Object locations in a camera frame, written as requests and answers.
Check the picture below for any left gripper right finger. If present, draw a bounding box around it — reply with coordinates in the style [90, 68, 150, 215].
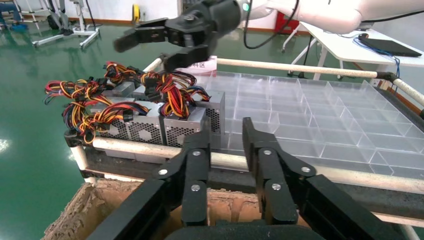
[242, 116, 403, 240]

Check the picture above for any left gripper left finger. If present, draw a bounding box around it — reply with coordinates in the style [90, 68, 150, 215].
[86, 116, 213, 240]

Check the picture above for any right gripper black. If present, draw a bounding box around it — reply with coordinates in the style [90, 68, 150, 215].
[113, 0, 243, 72]

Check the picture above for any silver power supply with cables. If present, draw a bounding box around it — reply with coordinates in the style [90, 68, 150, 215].
[158, 71, 209, 150]
[104, 61, 145, 98]
[190, 85, 226, 135]
[76, 100, 167, 166]
[132, 67, 198, 104]
[43, 77, 130, 157]

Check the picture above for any white sign with characters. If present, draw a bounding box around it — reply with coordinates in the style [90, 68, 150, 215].
[178, 55, 218, 74]

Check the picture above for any yellow floor fan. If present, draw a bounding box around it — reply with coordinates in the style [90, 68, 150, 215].
[131, 4, 143, 26]

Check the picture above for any white metal floor stand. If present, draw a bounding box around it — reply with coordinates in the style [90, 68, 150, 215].
[31, 0, 101, 50]

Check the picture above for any clear acrylic divider tray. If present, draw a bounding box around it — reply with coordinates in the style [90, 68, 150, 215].
[190, 70, 424, 195]

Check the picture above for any torn brown cardboard box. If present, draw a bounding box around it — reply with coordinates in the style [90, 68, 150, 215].
[41, 180, 266, 240]

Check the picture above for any red cabinet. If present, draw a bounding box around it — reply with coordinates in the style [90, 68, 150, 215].
[274, 11, 301, 35]

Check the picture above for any white table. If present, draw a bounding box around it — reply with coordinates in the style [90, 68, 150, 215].
[281, 21, 424, 82]

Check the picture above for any person in blue jeans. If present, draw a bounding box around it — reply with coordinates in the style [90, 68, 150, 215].
[0, 1, 29, 32]

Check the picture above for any black laptop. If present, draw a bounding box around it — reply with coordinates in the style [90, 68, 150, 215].
[357, 33, 423, 58]

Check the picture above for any white tube cart frame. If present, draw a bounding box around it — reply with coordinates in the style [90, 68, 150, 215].
[64, 57, 424, 240]

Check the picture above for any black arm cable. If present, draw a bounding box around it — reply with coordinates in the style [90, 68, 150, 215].
[242, 0, 424, 51]

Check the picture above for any blue cable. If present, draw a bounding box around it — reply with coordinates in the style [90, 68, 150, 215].
[352, 38, 402, 90]

